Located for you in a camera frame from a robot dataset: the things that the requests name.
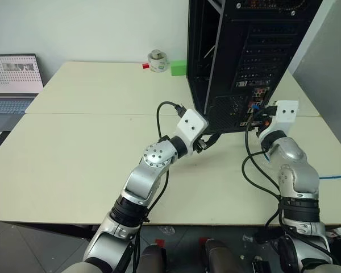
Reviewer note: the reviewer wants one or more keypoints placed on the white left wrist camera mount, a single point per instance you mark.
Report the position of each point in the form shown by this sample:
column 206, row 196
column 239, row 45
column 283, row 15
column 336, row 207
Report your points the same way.
column 191, row 125

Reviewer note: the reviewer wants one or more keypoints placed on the crumpled white floor scrap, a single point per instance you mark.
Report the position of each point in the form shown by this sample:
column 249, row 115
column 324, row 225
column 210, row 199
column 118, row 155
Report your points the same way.
column 166, row 229

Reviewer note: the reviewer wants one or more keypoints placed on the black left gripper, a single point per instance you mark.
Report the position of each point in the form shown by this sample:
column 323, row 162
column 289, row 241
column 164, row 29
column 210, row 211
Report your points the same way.
column 200, row 145

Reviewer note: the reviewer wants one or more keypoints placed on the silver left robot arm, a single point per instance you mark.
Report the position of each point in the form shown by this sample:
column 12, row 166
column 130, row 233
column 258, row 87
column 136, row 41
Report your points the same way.
column 149, row 182

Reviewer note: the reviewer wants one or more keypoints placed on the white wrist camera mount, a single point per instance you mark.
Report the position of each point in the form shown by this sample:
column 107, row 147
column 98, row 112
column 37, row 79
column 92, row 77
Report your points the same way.
column 191, row 125
column 285, row 115

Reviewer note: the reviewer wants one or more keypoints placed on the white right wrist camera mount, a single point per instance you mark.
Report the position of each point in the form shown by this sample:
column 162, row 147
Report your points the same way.
column 285, row 115

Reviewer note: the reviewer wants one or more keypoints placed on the black computer tower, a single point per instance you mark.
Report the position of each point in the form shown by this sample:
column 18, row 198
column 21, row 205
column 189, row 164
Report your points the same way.
column 238, row 62

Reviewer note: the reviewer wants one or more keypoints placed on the small black floor object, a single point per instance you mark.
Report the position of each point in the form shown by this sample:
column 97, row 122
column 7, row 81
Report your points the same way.
column 261, row 264

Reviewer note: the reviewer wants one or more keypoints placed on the green block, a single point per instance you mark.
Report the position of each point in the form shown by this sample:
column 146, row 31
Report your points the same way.
column 178, row 68

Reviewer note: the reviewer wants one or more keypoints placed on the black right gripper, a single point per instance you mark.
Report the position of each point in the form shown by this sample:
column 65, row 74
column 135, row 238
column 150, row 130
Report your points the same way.
column 270, row 115

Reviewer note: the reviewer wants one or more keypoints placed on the grey open laptop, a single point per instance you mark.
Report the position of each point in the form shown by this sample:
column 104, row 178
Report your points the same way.
column 12, row 85

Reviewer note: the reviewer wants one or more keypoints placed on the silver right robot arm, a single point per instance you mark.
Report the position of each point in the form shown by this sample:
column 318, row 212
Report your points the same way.
column 297, row 176

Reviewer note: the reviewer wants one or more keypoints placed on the red floor marker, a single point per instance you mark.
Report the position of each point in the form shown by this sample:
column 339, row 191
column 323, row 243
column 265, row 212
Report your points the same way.
column 159, row 243
column 201, row 242

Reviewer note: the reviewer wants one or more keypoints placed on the white tape roll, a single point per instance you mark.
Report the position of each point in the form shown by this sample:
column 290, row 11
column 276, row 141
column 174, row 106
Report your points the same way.
column 159, row 65

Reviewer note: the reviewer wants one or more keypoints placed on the dark rounded leg cover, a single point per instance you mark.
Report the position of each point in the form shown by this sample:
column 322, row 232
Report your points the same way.
column 152, row 260
column 220, row 257

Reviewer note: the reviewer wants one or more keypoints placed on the small red block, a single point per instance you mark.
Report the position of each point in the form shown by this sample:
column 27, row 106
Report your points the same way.
column 145, row 66

